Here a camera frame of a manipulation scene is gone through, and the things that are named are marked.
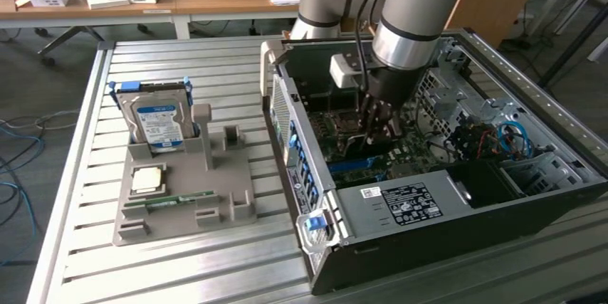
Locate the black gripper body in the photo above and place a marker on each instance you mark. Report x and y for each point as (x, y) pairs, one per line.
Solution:
(394, 85)

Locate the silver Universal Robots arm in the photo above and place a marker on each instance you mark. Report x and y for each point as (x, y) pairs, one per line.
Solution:
(414, 15)

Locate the CPU socket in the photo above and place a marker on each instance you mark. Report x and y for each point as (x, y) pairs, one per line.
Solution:
(345, 120)

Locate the green motherboard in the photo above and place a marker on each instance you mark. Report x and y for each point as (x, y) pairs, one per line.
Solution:
(414, 151)

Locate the blue expansion slot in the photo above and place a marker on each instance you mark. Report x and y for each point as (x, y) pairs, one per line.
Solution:
(349, 166)

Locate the grey power supply unit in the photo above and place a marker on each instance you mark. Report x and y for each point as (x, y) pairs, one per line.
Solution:
(371, 208)

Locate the black fan shroud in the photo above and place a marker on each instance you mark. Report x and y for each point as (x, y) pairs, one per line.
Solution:
(485, 183)

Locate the blue case latch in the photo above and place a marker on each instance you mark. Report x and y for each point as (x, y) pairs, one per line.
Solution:
(315, 223)

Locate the metal disk bay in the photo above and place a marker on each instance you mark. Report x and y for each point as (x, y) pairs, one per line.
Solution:
(542, 176)

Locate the open black PC case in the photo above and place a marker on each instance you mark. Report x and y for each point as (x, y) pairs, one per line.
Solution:
(427, 247)

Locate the grey plastic parts rack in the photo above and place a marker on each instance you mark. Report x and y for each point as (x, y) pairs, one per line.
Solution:
(186, 176)

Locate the green RAM stick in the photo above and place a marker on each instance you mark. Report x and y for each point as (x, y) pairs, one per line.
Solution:
(166, 200)

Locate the CPU chip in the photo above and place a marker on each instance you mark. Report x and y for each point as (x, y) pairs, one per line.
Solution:
(146, 180)

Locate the wooden desk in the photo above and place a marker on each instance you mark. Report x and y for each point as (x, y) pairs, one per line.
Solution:
(71, 12)

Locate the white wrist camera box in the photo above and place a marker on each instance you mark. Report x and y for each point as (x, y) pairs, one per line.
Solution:
(345, 70)

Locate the hard disk with blue bracket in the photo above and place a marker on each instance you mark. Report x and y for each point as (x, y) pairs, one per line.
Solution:
(157, 119)

